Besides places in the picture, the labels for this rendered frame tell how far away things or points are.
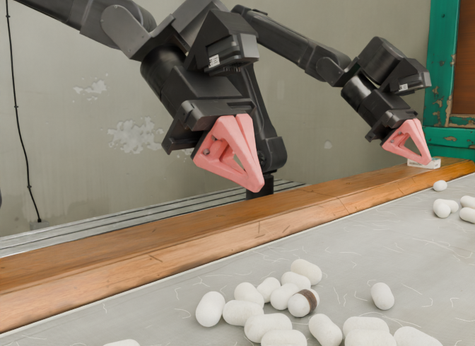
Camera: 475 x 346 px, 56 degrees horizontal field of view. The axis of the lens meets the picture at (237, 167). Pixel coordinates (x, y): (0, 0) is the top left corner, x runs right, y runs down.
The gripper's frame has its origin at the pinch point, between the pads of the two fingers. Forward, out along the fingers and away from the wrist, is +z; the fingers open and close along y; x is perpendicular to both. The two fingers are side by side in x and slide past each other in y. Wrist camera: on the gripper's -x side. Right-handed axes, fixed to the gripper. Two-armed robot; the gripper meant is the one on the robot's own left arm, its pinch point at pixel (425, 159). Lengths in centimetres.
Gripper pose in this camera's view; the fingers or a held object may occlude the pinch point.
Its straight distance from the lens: 83.3
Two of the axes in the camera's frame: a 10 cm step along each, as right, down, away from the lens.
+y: 7.2, -1.2, 6.8
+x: -4.5, 6.7, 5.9
